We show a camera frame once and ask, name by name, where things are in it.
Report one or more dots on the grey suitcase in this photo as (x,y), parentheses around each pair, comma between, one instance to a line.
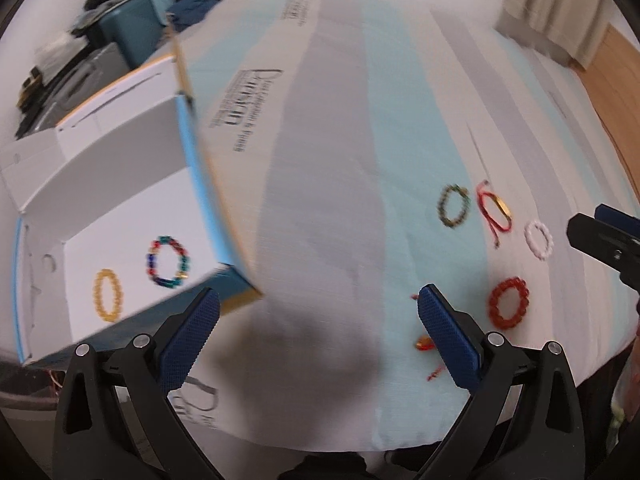
(95,75)

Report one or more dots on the blue clothes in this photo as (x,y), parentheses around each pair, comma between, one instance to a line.
(192,10)

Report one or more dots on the black and gold items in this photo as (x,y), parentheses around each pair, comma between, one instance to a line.
(32,100)

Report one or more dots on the white and blue cardboard box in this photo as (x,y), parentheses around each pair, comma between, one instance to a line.
(125,200)

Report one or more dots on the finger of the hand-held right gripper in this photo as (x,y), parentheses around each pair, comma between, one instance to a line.
(617,217)
(595,242)

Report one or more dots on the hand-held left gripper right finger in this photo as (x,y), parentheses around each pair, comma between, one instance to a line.
(450,340)

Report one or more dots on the teal suitcase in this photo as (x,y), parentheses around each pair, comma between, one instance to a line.
(130,25)

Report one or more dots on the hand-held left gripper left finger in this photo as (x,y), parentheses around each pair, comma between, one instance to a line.
(192,340)

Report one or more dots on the beige curtain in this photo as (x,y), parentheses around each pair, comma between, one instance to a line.
(550,5)

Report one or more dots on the white plastic bag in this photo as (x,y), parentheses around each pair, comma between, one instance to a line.
(60,52)

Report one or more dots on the striped bed sheet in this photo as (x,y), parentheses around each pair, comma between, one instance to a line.
(330,170)

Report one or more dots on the person's dark clothing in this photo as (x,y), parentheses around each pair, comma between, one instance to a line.
(600,410)

